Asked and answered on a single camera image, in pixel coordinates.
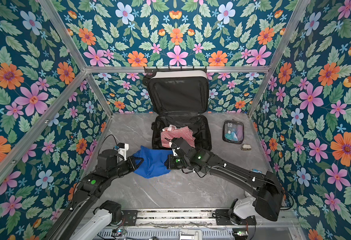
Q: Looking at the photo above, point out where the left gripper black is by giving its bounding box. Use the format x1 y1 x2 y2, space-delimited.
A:
108 154 146 181

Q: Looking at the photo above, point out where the red white striped shirt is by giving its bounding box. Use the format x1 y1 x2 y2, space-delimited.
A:
160 125 196 148

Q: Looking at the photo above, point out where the blue shirt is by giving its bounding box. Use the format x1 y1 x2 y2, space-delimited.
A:
133 146 173 179

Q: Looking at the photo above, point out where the clear toiletry pouch black trim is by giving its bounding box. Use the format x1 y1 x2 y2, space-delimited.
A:
223 120 245 145

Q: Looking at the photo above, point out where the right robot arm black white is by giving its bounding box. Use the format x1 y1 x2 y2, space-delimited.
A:
164 138 285 222

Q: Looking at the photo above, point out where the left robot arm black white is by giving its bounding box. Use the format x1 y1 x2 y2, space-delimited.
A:
44 149 144 240

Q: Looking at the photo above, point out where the small grey white box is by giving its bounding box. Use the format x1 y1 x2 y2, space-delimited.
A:
241 144 252 151

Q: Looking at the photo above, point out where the black coat hook rack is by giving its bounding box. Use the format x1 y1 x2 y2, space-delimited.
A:
143 66 208 73

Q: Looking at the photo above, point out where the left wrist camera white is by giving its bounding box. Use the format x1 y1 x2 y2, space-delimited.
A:
117 143 129 161

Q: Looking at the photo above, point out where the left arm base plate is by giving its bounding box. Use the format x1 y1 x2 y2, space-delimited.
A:
121 210 138 227

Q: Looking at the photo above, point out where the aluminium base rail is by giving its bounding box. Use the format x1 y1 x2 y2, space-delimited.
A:
123 208 299 228

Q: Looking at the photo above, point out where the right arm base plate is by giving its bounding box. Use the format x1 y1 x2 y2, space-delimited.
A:
212 209 257 226

